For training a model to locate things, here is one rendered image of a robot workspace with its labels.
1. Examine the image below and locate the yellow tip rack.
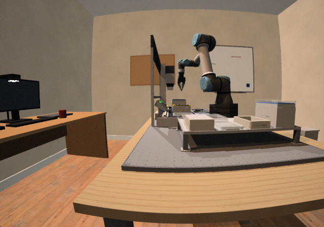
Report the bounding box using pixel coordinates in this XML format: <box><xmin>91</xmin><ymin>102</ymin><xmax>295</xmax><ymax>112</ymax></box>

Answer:
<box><xmin>173</xmin><ymin>104</ymin><xmax>191</xmax><ymax>113</ymax></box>

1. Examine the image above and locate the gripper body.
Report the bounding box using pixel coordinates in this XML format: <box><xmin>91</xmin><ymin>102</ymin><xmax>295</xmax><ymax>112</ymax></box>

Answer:
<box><xmin>178</xmin><ymin>72</ymin><xmax>185</xmax><ymax>82</ymax></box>

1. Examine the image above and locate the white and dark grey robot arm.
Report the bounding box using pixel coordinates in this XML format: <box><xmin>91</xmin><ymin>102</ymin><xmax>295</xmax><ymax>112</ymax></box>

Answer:
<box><xmin>178</xmin><ymin>33</ymin><xmax>233</xmax><ymax>104</ymax></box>

